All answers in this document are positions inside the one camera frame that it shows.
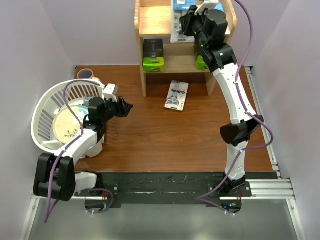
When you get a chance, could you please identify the cream and teal plate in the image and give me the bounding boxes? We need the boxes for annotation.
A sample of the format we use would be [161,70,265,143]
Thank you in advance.
[53,105,89,144]

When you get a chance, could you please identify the aluminium frame rail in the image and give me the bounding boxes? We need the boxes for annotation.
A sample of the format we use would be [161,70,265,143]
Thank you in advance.
[25,65,303,240]

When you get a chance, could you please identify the black green razor box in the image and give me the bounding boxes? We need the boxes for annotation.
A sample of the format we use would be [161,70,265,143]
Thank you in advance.
[193,40,209,71]
[142,39,165,73]

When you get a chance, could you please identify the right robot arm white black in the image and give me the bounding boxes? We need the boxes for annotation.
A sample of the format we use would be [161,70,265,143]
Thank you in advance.
[180,4,264,197]

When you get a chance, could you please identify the white plastic slatted basket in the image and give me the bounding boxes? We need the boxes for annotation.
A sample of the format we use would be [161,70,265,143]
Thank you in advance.
[31,78,105,153]

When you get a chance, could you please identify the white Gillette razor blister pack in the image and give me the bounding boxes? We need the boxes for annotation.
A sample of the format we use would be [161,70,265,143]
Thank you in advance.
[164,80,189,112]

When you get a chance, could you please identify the purple and pink mug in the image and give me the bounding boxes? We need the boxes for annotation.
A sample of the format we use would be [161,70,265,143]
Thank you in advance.
[77,68,94,79]

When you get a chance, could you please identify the purple cable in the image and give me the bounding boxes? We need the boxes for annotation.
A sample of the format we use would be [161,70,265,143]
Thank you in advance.
[194,0,275,210]
[43,79,116,224]

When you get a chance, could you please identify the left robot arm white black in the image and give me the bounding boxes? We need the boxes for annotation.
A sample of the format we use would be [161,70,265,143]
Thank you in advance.
[33,96,134,202]

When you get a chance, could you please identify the wooden two-tier shelf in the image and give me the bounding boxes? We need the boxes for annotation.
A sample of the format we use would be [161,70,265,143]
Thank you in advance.
[134,0,238,98]

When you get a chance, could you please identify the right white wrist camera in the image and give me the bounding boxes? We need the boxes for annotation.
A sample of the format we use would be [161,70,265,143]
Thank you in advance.
[195,0,219,15]

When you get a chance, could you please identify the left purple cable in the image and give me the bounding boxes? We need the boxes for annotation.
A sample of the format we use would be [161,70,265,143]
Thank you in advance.
[43,79,116,224]

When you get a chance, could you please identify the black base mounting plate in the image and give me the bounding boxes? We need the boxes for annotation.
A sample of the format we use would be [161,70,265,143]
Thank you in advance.
[74,171,253,211]

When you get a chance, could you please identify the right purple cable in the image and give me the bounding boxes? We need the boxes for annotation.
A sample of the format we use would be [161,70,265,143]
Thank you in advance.
[194,0,275,210]

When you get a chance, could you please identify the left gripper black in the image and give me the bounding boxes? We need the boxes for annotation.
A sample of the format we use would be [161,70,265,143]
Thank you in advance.
[100,95,133,124]

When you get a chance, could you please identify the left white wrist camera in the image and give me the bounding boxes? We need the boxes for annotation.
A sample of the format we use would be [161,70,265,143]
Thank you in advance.
[101,83,119,103]

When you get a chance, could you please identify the white bowl under basket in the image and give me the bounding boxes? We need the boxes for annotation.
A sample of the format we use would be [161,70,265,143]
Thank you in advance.
[80,136,105,159]

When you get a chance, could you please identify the grey cup in basket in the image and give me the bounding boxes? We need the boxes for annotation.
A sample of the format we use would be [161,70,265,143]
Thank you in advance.
[83,96,94,107]

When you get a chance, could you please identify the blue razor blister pack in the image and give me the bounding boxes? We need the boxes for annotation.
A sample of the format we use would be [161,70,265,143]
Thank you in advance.
[170,0,197,44]
[215,2,231,36]

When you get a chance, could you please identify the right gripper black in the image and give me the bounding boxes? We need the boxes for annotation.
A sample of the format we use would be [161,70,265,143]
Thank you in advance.
[181,5,209,49]

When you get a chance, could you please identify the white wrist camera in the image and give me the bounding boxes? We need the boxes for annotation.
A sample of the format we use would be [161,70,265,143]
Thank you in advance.
[195,0,219,15]
[101,83,119,103]

